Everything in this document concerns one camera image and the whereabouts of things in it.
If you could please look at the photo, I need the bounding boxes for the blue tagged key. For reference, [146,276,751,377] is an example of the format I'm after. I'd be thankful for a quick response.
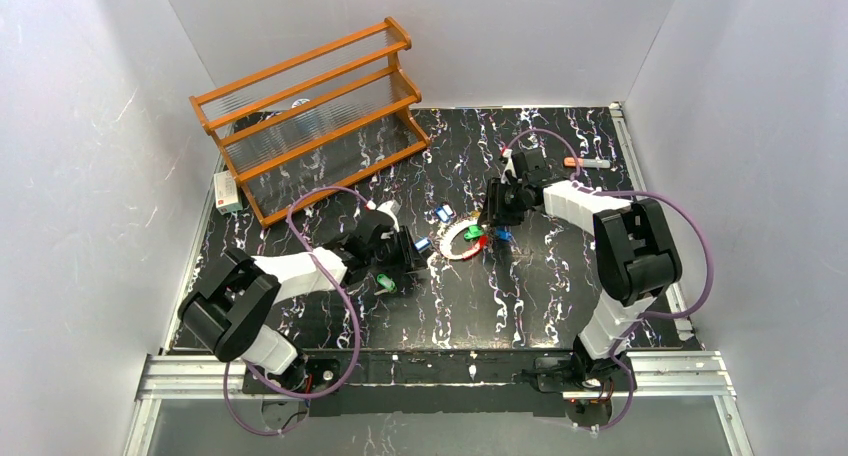
[414,238,432,252]

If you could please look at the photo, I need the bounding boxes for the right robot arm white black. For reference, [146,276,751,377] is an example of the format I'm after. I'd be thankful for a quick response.
[478,149,682,380]

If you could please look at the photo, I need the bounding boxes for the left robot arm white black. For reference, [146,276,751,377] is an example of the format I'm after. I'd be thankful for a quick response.
[178,208,426,375]

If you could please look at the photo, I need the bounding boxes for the green tagged key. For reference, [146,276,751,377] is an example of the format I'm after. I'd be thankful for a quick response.
[375,274,397,295]

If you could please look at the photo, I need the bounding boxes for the blue white key tags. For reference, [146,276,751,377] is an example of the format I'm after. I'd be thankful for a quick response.
[434,204,456,224]

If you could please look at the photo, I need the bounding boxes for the orange white marker pen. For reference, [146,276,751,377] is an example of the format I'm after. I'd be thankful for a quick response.
[563,157,612,169]

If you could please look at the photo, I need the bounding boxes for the orange wooden shelf rack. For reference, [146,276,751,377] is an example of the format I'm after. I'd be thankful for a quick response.
[188,17,430,228]

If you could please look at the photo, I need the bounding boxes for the white red small box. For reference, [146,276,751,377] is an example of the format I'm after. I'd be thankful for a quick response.
[213,170,244,215]

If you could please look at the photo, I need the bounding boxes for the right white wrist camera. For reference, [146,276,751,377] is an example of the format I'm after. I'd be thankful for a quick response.
[499,148,519,184]

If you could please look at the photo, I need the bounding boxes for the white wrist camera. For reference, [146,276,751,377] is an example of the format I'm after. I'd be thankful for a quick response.
[366,200,400,231]
[499,148,519,184]

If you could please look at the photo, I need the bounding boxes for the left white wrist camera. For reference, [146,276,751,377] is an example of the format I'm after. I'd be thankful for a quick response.
[366,200,400,231]

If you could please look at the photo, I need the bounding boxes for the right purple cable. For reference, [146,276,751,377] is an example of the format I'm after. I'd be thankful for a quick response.
[504,128,715,434]

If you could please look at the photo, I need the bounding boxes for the purple cable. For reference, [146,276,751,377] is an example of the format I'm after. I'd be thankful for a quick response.
[222,186,372,437]
[504,128,715,434]

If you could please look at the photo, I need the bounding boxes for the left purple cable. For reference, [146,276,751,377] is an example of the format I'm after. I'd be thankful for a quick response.
[222,186,372,437]

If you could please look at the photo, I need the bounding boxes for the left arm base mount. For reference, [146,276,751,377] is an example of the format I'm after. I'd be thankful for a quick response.
[260,351,351,394]

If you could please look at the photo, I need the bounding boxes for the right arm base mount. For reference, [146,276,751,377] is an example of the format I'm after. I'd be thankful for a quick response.
[516,353,632,431]

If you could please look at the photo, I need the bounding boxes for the aluminium frame rail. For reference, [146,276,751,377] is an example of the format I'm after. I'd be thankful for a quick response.
[123,350,753,455]

